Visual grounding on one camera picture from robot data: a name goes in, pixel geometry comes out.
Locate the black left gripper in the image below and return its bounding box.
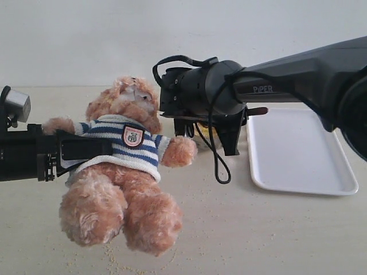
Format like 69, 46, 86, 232
1, 124, 112, 182

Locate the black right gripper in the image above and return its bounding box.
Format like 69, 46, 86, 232
160, 60, 247, 156

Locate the dark red wooden spoon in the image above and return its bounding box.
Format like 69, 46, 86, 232
247, 107, 268, 116

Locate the brown teddy bear striped sweater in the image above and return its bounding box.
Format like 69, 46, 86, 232
42, 76, 198, 256

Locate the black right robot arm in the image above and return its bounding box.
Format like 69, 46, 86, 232
153, 37, 366, 159

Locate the steel bowl of millet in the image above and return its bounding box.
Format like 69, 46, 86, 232
193, 123, 222, 151

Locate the white plastic tray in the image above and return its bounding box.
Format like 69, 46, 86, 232
247, 108, 359, 196

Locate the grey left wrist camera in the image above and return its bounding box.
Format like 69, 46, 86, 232
1, 85, 31, 128

